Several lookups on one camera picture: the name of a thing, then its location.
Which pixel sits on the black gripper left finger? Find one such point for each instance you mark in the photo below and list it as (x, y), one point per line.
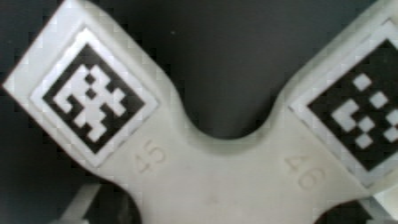
(102, 206)

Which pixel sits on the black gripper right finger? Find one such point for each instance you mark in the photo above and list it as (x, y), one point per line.
(356, 213)

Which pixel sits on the white cross-shaped table base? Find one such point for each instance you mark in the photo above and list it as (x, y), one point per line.
(270, 179)

